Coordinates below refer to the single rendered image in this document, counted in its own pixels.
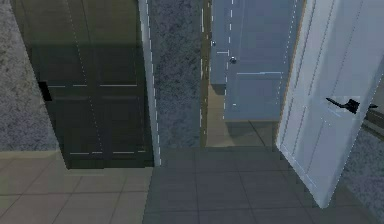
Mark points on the dark green room door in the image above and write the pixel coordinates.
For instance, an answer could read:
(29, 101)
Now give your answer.
(100, 100)

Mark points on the white room door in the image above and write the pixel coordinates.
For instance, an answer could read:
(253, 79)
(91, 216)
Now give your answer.
(328, 100)

